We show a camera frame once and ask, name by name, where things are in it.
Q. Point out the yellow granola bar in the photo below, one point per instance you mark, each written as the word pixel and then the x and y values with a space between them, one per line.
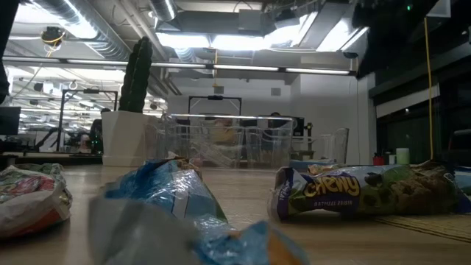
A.
pixel 319 168

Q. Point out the bright blue granola bar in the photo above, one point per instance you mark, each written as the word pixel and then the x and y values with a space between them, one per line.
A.
pixel 165 198

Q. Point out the chewy oatmeal raisin granola bar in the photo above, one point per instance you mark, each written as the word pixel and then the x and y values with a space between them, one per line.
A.
pixel 368 195

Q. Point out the red multicoloured granola bar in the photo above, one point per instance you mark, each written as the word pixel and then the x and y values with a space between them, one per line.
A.
pixel 29 198

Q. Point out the light blue granola bar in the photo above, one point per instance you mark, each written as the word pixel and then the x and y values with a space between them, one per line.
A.
pixel 463 180

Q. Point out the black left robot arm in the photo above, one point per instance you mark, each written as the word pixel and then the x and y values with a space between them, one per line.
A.
pixel 5 37

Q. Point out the clear plastic bin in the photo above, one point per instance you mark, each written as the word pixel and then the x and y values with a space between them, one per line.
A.
pixel 340 147
pixel 156 143
pixel 228 147

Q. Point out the long linear light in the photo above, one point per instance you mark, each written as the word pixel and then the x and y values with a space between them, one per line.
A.
pixel 246 68

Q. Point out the green cactus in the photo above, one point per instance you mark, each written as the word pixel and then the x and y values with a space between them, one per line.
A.
pixel 138 73

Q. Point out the red container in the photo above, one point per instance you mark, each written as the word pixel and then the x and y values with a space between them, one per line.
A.
pixel 378 160

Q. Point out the light green cup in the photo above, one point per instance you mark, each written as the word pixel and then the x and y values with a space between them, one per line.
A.
pixel 403 155

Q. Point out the dark monitor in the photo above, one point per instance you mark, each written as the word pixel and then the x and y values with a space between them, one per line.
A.
pixel 9 120

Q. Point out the black rig frame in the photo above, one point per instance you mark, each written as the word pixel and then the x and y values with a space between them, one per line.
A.
pixel 60 121
pixel 215 98

